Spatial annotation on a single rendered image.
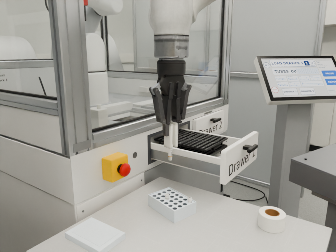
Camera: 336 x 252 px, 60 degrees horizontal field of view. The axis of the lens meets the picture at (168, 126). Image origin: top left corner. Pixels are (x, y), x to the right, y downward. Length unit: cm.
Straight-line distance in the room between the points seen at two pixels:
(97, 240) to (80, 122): 31
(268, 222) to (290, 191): 127
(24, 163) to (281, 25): 221
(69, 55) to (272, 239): 69
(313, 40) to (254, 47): 48
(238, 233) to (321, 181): 39
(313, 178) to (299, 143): 90
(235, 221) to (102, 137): 45
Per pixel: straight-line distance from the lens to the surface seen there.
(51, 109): 85
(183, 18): 73
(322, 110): 393
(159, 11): 74
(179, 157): 100
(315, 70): 198
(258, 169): 291
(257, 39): 274
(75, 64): 80
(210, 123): 141
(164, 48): 73
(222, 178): 93
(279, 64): 188
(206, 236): 80
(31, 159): 101
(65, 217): 96
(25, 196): 113
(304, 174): 112
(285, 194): 209
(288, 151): 197
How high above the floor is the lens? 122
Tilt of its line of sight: 14 degrees down
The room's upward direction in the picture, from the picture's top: straight up
